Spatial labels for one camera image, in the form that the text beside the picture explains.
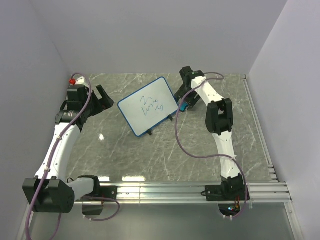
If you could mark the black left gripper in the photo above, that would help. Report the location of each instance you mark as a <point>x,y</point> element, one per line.
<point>102,104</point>

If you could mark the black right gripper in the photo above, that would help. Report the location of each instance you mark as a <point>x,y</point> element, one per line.
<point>192,102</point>

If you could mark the blue whiteboard eraser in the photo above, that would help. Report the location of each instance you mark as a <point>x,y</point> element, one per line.
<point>184,106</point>

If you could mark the blue framed whiteboard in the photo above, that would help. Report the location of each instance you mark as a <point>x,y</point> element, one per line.
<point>149,106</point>

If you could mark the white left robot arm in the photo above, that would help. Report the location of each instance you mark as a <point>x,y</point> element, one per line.
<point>48,191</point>

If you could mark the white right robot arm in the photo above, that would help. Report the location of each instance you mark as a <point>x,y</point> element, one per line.
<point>219,121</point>

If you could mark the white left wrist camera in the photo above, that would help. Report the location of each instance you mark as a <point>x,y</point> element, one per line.
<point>78,81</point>

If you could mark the metal wire whiteboard stand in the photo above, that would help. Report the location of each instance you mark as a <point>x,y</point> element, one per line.
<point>150,131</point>

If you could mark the aluminium mounting rail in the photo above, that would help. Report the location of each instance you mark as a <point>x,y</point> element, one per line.
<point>188,192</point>

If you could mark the aluminium side rail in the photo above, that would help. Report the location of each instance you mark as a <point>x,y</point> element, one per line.
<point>271,168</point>

